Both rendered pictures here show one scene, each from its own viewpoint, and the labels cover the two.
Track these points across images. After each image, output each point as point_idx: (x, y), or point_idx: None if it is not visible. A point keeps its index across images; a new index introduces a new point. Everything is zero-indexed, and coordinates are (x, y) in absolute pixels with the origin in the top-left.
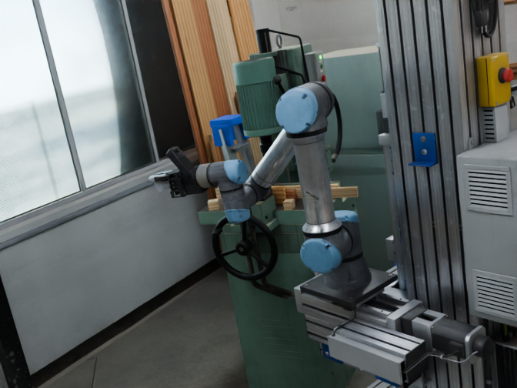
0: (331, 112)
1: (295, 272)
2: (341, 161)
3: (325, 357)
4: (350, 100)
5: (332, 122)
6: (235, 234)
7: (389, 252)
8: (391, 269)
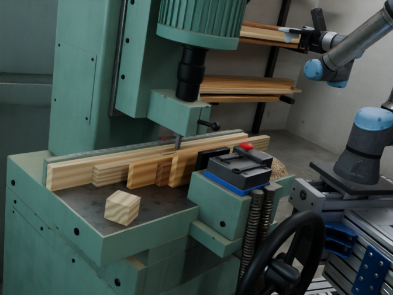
0: (19, 15)
1: (233, 282)
2: (21, 93)
3: None
4: (55, 2)
5: (17, 30)
6: (169, 259)
7: (317, 211)
8: (377, 232)
